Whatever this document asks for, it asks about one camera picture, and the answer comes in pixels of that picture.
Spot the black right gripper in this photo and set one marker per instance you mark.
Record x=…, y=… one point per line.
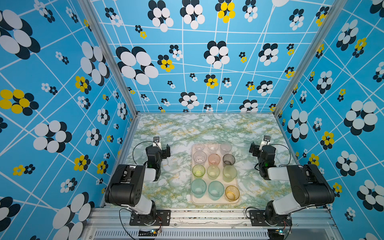
x=256, y=147

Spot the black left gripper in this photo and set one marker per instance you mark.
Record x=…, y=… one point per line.
x=162, y=153

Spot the dark grey plastic cup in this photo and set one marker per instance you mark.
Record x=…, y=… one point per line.
x=228, y=160

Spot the light green textured cup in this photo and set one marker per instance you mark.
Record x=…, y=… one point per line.
x=229, y=173

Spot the clear textured plastic cup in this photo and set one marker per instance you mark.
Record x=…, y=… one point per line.
x=225, y=148

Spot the large clear plastic cup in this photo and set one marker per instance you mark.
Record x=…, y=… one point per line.
x=199, y=158

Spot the bright green plastic cup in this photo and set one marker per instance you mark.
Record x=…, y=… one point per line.
x=198, y=171

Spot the amber yellow plastic cup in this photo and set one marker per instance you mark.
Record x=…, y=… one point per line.
x=232, y=193

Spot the pink textured plastic cup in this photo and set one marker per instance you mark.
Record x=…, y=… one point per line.
x=214, y=159

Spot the teal textured cup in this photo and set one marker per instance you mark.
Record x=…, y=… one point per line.
x=216, y=190
x=198, y=187

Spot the small clear faceted glass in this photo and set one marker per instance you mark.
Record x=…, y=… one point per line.
x=213, y=147

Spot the pale green plastic cup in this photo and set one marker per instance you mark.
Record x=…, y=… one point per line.
x=213, y=172

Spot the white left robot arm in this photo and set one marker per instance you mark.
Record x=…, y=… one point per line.
x=126, y=186

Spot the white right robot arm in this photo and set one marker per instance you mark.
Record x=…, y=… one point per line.
x=309, y=187

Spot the pale pink plastic tray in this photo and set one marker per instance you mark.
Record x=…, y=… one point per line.
x=205, y=200

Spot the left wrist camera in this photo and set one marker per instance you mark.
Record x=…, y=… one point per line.
x=157, y=142

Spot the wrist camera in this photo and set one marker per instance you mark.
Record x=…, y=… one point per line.
x=157, y=142
x=266, y=141

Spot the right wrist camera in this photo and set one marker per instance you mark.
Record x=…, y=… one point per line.
x=266, y=141

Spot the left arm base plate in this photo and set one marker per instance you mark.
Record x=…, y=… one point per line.
x=162, y=217

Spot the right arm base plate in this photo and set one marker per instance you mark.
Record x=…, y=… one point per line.
x=260, y=218

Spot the aluminium front rail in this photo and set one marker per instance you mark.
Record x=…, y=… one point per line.
x=210, y=224

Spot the left aluminium corner post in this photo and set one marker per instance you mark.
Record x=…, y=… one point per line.
x=102, y=41

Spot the aluminium corner post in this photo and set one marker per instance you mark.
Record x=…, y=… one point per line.
x=102, y=41
x=323, y=31

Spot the right aluminium corner post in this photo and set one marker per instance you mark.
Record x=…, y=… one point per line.
x=323, y=31

